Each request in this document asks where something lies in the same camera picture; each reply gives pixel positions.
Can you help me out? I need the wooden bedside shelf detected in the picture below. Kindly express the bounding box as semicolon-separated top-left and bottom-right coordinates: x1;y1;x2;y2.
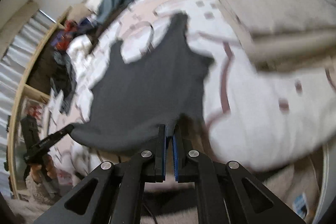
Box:
7;5;72;201

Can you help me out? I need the clear doll display box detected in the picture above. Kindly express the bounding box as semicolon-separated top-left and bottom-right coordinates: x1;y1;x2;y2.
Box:
22;98;50;130

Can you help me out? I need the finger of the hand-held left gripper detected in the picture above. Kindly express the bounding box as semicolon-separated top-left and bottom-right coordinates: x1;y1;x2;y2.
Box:
30;124;75;155

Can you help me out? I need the red plaid shirt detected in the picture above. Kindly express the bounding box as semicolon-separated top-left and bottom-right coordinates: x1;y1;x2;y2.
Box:
56;20;76;51

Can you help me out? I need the purple garment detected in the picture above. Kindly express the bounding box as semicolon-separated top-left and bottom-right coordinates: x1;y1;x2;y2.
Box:
79;17;97;30

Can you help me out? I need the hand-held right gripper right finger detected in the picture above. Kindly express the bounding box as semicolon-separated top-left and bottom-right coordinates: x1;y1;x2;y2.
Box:
172;124;306;224

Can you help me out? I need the white bed frame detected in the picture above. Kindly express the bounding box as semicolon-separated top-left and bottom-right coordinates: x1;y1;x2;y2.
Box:
314;140;336;224

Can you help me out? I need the person's left hand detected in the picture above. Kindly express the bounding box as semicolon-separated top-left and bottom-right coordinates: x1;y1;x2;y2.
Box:
30;154;57;184

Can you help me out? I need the folded cream cloth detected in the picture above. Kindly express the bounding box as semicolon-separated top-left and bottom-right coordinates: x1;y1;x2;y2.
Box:
247;30;336;75

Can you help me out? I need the person's left forearm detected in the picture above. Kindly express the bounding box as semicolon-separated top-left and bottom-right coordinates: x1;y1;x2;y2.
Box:
24;174;61;205

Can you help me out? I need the dark grey shirt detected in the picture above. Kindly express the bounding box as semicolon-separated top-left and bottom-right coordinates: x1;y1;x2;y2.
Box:
71;12;216;153

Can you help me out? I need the blue and white packet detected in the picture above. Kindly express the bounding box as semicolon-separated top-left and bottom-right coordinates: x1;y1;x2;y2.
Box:
293;193;308;217

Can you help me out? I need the folded grey-beige cloth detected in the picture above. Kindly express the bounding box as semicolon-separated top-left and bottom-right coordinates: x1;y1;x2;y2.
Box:
210;0;336;43

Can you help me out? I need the grey-blue garment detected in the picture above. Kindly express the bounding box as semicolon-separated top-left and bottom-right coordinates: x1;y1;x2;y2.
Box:
54;52;76;111

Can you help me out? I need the bear printed bed sheet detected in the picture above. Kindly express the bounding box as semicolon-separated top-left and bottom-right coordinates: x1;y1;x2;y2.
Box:
47;0;336;188

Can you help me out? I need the person's beige fluffy clothing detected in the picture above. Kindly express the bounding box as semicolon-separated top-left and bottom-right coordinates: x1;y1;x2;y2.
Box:
0;158;322;224

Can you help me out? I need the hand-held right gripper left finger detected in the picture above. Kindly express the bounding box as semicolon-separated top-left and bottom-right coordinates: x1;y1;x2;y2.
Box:
34;124;167;224

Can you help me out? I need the black garment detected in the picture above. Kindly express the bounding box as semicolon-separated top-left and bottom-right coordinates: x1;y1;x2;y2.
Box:
50;51;76;114

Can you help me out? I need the white garment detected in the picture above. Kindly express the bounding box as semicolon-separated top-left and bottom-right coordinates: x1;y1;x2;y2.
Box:
66;35;95;62

